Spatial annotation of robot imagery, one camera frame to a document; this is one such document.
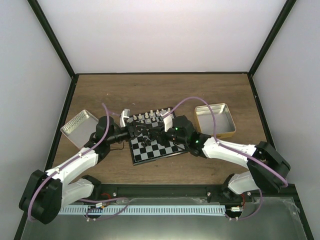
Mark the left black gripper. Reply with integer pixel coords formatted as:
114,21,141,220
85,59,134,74
108,121,150,145

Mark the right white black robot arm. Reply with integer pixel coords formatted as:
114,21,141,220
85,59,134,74
147,115,291,202

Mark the gold metal tin tray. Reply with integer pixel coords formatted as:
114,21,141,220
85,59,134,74
194,103,237,139

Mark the light blue slotted cable duct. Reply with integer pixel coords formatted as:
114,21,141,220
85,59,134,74
59,205,226,216

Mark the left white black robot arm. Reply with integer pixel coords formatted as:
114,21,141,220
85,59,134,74
18,116,151,224

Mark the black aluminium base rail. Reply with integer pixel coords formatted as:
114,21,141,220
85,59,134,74
89,184,236,202

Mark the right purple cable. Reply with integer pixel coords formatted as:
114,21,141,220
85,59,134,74
169,96,289,188

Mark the pile of black chess pieces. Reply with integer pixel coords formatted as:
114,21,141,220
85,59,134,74
140,135,152,148

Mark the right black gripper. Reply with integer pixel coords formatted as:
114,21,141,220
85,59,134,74
149,124,188,147

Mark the black and silver chessboard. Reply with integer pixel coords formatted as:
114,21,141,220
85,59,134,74
127,109,187,166

